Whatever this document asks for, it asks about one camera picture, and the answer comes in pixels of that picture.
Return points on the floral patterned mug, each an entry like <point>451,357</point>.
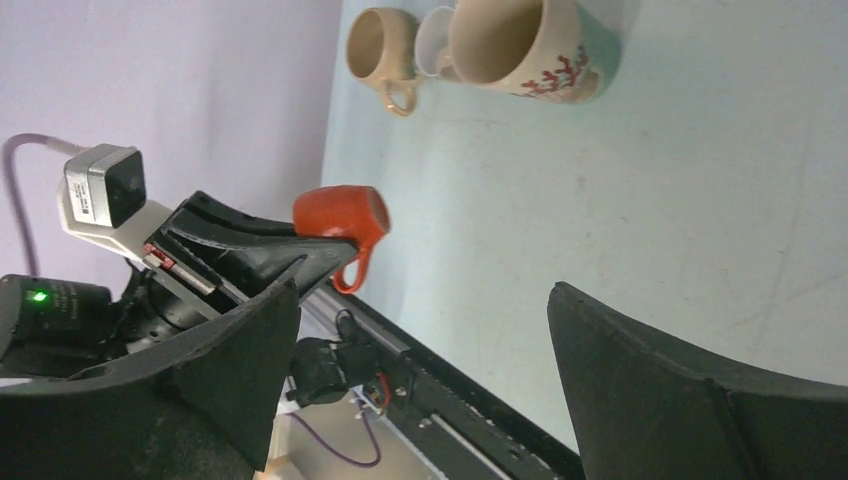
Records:
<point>553,51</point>

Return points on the beige ceramic cup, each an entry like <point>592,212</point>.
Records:
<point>379,53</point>

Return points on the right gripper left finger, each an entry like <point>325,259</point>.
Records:
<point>200,405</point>

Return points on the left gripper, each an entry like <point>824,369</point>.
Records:
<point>208,263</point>

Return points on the small white cup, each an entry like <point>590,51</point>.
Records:
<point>432,53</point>

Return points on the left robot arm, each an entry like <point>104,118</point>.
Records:
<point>56,328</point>

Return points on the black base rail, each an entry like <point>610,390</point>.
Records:
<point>461,429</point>

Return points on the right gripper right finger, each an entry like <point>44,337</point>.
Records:
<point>645,404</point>

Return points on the orange small cup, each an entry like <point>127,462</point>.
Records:
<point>357,213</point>

